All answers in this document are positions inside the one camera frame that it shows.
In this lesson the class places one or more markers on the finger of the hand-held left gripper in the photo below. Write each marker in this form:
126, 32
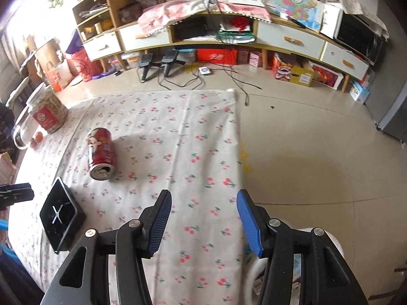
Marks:
19, 194

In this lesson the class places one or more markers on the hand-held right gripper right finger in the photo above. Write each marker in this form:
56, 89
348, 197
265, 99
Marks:
249, 225

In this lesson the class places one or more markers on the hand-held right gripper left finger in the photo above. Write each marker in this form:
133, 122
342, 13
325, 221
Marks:
159, 225

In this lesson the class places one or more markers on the white plastic bin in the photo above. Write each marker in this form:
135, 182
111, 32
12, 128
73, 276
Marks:
334, 244

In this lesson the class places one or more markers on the red drink can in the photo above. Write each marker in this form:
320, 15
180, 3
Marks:
101, 152

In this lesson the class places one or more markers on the printed paper pad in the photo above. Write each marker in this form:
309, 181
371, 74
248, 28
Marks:
7, 168

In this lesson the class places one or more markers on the black square box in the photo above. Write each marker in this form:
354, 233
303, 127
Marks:
63, 219

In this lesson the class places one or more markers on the small orange fruit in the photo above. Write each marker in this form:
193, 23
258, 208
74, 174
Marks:
38, 138

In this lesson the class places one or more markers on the yellow star floor stickers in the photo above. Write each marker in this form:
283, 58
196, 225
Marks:
245, 159

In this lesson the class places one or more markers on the glass jug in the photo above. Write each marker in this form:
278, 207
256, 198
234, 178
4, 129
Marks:
24, 127

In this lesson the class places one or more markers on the cherry print tablecloth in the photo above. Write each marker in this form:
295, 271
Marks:
178, 139

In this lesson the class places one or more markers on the clear jar with red label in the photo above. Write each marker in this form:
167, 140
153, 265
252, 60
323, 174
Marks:
47, 111

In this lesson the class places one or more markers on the orange cardboard box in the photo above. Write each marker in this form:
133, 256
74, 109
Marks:
58, 78

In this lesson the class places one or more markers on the red bag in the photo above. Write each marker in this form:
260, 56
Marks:
86, 66

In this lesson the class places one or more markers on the brown paper bag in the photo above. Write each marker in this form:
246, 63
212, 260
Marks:
47, 52

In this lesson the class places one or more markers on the white power adapter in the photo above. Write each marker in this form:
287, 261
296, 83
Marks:
205, 71

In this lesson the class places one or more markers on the purple bag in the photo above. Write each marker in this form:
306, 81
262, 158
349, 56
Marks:
74, 43

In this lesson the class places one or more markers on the printed cardboard box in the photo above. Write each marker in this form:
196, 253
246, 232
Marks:
292, 70

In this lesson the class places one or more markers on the small pink box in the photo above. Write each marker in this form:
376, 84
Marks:
256, 58
243, 57

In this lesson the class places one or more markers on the clear storage box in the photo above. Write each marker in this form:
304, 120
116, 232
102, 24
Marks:
130, 61

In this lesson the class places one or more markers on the white printed storage bin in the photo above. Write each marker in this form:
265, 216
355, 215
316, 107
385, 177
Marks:
327, 76

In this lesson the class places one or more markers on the red flat box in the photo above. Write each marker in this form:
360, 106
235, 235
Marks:
216, 57

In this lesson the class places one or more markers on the blue and white box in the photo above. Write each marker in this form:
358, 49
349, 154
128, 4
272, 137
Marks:
359, 92

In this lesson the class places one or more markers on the grey refrigerator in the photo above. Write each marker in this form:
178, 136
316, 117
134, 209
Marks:
391, 111

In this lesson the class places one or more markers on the green and white folded stack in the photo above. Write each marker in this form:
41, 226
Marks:
238, 37

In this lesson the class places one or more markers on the wooden cabinet with white drawers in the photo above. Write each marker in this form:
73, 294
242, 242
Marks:
295, 39

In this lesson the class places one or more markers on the black electronics box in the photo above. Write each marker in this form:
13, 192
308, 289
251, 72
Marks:
190, 28

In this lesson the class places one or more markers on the red knot ornament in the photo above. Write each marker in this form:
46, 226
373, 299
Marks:
241, 23

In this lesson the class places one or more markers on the pink cloth cover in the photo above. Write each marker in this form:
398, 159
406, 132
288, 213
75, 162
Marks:
165, 14

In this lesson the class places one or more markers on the dark patterned box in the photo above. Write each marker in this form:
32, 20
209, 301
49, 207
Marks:
130, 13

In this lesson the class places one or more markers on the black microwave oven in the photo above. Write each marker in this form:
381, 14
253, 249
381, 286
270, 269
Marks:
359, 39

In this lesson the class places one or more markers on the map print bag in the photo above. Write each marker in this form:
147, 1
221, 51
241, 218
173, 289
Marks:
295, 6

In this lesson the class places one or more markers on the floral cloth cover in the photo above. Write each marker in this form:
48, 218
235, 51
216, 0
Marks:
353, 3

